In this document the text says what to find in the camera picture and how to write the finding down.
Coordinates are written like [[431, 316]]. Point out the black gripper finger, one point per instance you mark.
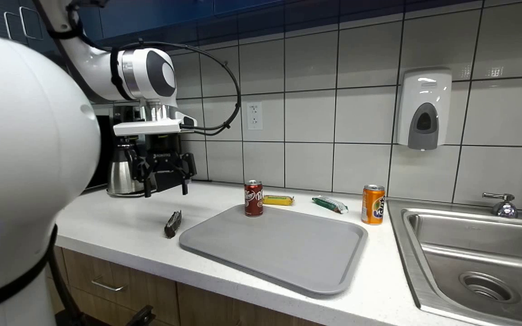
[[188, 166], [148, 175]]

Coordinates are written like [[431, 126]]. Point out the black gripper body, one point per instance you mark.
[[164, 155]]

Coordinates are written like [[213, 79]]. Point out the dark brown candy bar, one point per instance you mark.
[[173, 224]]

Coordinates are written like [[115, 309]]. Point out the yellow candy bar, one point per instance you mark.
[[280, 200]]

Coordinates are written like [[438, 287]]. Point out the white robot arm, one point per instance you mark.
[[27, 151]]

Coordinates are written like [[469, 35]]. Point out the gray plastic tray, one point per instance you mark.
[[286, 247]]

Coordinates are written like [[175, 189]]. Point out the black coffee maker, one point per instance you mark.
[[172, 182]]

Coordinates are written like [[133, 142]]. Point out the steel coffee carafe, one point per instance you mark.
[[121, 173]]

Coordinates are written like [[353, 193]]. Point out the black microwave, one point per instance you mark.
[[101, 157]]

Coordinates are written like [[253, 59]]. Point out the red soda can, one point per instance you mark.
[[255, 200]]

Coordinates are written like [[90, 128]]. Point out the wooden lower cabinet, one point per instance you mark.
[[153, 291]]

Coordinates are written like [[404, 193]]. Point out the orange soda can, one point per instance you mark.
[[373, 206]]

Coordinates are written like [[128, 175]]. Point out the blue upper cabinet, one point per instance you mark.
[[335, 10]]

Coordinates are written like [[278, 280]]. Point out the stainless steel sink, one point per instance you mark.
[[485, 260]]

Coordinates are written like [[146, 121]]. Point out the chrome faucet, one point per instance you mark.
[[507, 209]]

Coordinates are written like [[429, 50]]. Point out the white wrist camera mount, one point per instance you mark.
[[146, 128]]

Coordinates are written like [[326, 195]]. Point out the white wall outlet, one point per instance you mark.
[[255, 117]]

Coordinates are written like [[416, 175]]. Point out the white wall soap dispenser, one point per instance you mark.
[[425, 102]]

